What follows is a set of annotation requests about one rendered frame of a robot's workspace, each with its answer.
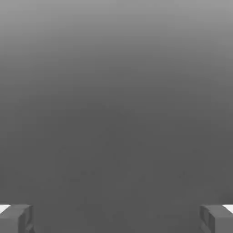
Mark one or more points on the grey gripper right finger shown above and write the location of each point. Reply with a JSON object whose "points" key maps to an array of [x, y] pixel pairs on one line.
{"points": [[218, 218]]}

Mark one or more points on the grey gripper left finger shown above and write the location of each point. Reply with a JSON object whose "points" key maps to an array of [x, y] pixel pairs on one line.
{"points": [[12, 218]]}

